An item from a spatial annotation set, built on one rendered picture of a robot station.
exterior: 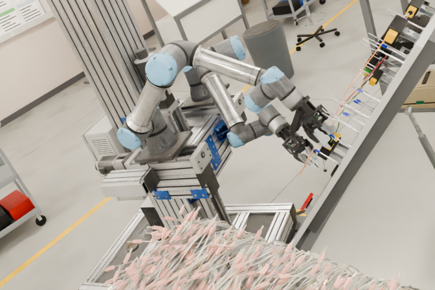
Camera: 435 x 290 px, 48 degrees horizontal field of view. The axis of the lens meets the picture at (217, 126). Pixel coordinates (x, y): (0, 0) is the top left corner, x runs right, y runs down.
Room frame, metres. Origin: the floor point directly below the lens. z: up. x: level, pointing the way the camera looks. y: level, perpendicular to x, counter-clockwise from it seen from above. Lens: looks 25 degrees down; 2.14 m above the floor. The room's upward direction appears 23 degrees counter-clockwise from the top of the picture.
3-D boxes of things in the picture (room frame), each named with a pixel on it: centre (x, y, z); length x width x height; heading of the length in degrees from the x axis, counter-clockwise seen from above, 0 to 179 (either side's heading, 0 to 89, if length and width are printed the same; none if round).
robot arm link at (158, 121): (2.14, 0.28, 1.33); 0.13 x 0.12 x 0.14; 146
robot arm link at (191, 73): (2.56, -0.01, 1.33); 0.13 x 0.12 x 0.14; 96
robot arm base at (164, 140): (2.15, 0.28, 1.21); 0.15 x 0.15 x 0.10
